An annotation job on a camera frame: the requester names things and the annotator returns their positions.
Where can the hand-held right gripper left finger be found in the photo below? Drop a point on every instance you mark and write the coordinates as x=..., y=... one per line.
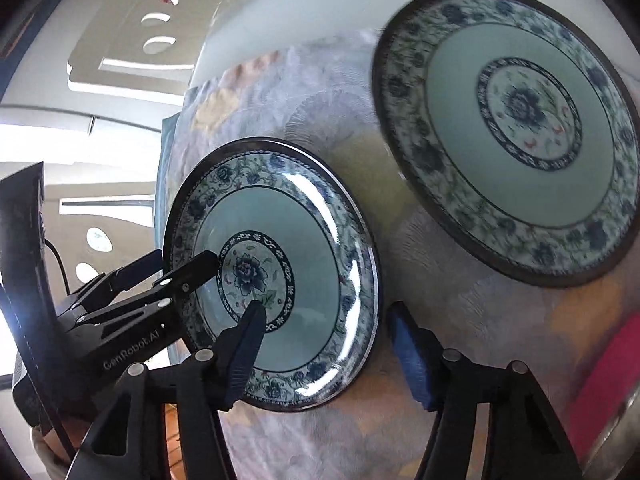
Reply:
x=244, y=355

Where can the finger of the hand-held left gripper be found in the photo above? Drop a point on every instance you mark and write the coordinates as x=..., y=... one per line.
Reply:
x=192, y=270
x=135, y=270

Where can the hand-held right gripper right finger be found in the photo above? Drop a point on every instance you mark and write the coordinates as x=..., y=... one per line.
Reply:
x=411, y=355

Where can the small blue floral plate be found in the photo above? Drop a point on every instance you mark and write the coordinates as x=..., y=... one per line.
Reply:
x=310, y=240

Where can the large blue floral plate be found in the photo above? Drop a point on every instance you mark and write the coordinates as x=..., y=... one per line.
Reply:
x=460, y=110

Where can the pink bowl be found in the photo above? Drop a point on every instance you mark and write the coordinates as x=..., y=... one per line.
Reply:
x=607, y=375

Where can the fan-pattern pastel tablecloth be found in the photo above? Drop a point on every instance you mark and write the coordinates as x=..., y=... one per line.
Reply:
x=325, y=105

